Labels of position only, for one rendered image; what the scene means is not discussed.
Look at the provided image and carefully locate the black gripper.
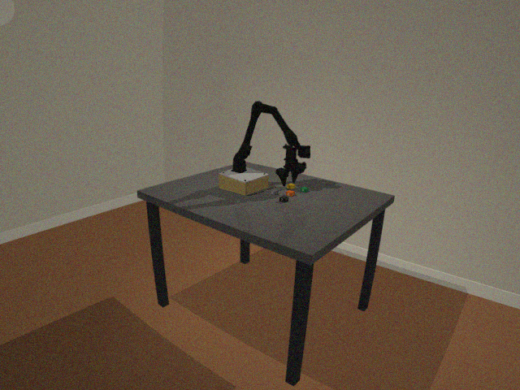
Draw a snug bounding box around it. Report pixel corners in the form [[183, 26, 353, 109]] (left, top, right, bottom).
[[276, 157, 299, 187]]

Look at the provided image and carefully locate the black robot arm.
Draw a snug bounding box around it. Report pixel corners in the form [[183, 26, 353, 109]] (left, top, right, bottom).
[[231, 101, 310, 174]]

